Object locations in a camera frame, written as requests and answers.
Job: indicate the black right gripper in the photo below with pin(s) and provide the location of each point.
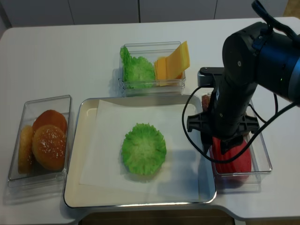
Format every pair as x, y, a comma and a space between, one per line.
225, 120

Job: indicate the red tomato slice front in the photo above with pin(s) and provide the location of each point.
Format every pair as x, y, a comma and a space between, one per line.
241, 165

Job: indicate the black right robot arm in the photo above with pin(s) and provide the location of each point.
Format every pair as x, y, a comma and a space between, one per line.
255, 55

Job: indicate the round green lettuce leaf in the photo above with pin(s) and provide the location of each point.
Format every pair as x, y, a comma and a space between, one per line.
143, 150

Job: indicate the upright yellow cheese slice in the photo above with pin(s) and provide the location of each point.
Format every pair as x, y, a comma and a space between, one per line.
178, 62

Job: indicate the flat yellow cheese slices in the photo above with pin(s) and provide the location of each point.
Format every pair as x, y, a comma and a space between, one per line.
160, 73

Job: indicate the clear lettuce and cheese box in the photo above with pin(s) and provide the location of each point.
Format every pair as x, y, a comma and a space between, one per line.
151, 52

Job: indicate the green lettuce in box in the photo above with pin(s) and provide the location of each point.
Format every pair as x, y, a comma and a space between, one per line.
138, 72

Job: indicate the brown meat patty rear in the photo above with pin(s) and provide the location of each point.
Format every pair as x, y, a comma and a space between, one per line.
205, 102

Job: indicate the white metal tray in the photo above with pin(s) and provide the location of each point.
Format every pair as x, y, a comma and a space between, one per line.
77, 195

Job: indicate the clear patty and tomato box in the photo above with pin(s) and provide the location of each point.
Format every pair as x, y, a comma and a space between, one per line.
261, 166

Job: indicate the white paper sheet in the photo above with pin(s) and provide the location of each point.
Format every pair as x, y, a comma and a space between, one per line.
175, 180

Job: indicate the plain brown bun rear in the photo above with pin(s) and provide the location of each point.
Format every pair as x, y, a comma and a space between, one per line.
51, 117

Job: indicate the sesame bun top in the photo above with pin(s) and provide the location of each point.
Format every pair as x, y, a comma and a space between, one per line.
49, 147

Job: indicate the clear bun box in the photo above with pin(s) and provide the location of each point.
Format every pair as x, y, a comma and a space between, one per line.
39, 176

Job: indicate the bun bottom on edge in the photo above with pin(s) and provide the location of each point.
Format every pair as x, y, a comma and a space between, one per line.
25, 156

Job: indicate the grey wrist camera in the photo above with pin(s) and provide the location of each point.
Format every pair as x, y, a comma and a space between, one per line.
209, 76

